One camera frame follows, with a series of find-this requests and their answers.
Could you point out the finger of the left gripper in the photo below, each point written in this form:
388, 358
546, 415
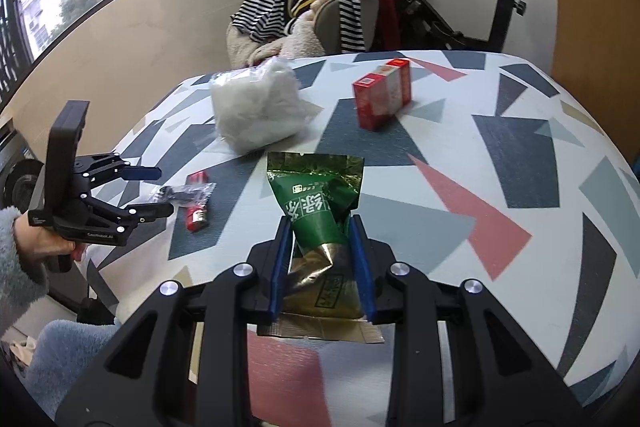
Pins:
147, 212
139, 173

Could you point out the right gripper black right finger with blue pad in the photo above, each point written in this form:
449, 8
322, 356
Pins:
499, 375

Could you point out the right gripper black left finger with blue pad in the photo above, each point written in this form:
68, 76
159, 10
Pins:
181, 358

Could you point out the small clear black wrapper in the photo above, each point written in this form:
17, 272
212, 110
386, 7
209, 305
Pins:
178, 195

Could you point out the green gold tea packet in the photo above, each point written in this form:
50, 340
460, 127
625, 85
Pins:
318, 193

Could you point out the red cigarette box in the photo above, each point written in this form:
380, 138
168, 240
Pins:
381, 94

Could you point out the grey fluffy sleeve forearm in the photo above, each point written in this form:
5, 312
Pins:
19, 288

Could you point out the person's left hand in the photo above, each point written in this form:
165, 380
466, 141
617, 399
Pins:
35, 245

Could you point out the small red lighter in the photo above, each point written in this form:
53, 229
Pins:
197, 213

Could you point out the black scooter wheel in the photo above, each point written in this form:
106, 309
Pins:
19, 182

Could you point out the white plastic bag of cotton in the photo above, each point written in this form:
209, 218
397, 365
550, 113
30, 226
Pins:
257, 106

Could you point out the geometric patterned tablecloth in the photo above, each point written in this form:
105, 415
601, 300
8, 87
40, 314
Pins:
493, 171

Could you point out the beige fleece garment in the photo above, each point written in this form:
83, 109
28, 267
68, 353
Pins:
298, 40

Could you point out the tan chair with clothes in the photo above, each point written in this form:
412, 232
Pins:
378, 21

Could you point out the wooden panel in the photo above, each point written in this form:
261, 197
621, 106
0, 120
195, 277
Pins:
596, 58

